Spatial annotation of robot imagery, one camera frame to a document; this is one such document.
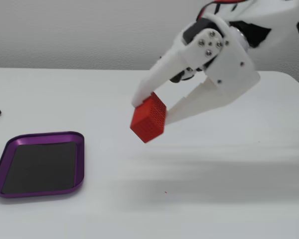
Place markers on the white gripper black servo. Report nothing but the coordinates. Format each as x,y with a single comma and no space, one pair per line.
232,63

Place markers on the red perforated cube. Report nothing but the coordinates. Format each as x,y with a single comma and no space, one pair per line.
147,119

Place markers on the purple metal tray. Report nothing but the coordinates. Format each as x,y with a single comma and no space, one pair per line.
81,159

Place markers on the black tray mat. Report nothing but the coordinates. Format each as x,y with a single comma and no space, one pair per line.
40,166

